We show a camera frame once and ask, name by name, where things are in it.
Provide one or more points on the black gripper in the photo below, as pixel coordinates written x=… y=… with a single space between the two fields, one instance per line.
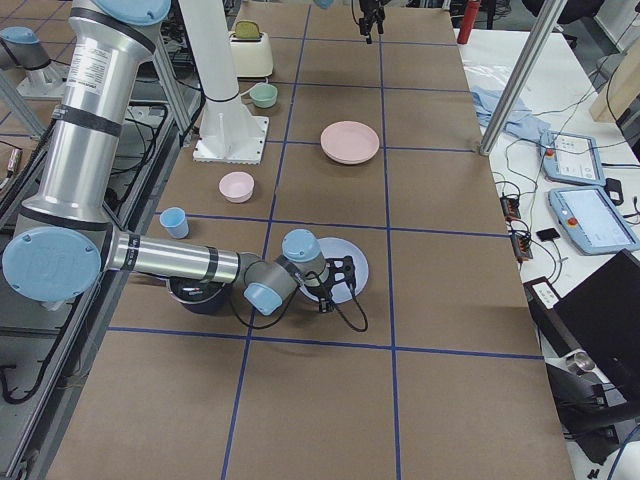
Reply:
x=370 y=8
x=318 y=288

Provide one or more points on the light blue plate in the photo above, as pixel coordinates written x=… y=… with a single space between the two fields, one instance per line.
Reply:
x=333 y=247

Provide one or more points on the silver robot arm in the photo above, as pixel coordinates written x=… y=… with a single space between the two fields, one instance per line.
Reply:
x=64 y=240

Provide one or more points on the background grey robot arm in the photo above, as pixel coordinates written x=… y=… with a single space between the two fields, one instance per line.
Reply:
x=22 y=49

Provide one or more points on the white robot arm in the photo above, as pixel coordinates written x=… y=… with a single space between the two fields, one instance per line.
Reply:
x=212 y=55

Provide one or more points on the red bottle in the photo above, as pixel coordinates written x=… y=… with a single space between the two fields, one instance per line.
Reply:
x=468 y=21

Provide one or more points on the cream toaster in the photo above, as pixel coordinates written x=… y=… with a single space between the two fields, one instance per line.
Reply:
x=251 y=50

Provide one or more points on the pink plate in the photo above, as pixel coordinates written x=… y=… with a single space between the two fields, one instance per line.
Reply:
x=349 y=142

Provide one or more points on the pink bowl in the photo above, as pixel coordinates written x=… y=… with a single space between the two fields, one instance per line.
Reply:
x=237 y=186

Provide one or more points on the green bowl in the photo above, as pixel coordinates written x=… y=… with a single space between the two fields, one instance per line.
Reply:
x=264 y=95

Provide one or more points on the black round container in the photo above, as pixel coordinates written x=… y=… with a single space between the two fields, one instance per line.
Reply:
x=205 y=298

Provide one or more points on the light blue cup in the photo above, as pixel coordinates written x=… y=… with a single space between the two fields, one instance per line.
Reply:
x=174 y=221

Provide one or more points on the black phone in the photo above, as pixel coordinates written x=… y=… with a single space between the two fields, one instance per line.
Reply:
x=548 y=235

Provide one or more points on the upper teach pendant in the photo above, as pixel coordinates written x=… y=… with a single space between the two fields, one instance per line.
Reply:
x=571 y=158

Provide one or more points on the teach pendant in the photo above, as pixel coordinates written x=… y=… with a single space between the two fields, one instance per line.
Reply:
x=591 y=220
x=571 y=158

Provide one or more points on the lower teach pendant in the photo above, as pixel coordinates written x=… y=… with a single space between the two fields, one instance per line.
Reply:
x=591 y=220

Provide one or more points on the black laptop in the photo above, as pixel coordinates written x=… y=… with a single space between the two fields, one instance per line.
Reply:
x=599 y=316

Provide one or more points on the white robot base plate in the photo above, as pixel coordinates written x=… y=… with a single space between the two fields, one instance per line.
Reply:
x=225 y=140

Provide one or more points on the aluminium frame post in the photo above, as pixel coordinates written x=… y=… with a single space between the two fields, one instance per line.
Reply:
x=534 y=44

